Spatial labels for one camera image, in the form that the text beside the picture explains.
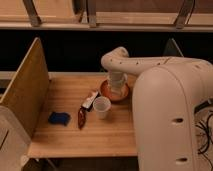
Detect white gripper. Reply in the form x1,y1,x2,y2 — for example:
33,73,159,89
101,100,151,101
107,72,127,95

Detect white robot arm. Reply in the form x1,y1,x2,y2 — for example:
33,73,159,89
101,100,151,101
101,47,213,171

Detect orange ceramic bowl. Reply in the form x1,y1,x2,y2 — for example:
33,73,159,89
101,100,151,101
100,81,130,102

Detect white plastic cup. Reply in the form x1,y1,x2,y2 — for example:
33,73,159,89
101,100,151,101
93,96,111,119

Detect dark red chip bag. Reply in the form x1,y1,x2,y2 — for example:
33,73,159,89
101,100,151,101
78,107,86,129

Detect blue sponge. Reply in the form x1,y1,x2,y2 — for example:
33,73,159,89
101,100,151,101
48,112,71,126

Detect wooden side panel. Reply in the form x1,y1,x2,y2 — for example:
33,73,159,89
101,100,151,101
0,37,49,143

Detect wooden back shelf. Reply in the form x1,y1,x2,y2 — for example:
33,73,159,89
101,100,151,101
0,0,213,32

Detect black cables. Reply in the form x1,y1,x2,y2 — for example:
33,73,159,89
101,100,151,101
194,98,213,171

